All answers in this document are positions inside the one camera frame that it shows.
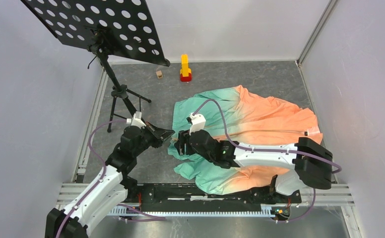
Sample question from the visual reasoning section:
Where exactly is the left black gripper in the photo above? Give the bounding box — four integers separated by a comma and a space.
132, 121, 175, 157

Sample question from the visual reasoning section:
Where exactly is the green and orange jacket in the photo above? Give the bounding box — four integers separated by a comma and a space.
168, 86, 323, 195

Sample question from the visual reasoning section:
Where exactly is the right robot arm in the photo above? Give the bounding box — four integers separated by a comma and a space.
175, 130, 333, 202

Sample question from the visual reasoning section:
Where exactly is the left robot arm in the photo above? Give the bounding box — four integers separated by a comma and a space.
45, 122, 175, 238

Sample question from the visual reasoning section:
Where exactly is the small wooden cube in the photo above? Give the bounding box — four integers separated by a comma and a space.
156, 70, 163, 79

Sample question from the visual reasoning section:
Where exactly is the red cylinder block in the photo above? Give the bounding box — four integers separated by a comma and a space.
180, 73, 192, 82

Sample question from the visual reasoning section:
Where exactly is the yellow block tower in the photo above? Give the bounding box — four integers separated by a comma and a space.
180, 54, 192, 77

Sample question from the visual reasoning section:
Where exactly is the black perforated music stand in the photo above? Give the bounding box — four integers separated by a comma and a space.
22, 0, 170, 115

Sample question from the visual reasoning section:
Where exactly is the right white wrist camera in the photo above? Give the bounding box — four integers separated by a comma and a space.
188, 113, 206, 135

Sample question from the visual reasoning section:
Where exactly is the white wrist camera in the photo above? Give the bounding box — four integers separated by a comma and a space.
188, 113, 206, 135
126, 111, 146, 128

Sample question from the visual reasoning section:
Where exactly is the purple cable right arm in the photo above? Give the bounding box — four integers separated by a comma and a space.
192, 98, 342, 223

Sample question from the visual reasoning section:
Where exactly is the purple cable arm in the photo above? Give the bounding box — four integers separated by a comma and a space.
55, 119, 167, 238
192, 98, 342, 223

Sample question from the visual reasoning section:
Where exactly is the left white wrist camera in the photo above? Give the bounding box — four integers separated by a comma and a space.
126, 111, 146, 128

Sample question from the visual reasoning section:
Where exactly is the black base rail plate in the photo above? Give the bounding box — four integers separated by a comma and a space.
124, 183, 302, 212

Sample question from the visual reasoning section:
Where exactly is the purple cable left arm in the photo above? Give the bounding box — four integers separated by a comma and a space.
55, 119, 167, 238

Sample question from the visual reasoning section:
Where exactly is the white toothed cable duct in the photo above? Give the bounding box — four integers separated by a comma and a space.
107, 206, 275, 218

